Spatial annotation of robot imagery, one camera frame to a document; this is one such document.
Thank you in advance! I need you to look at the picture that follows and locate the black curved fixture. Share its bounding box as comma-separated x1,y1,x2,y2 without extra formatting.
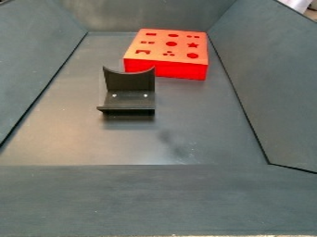
96,68,157,116

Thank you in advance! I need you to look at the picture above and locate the red shape sorting block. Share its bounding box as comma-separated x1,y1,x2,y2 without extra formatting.
123,29,209,81

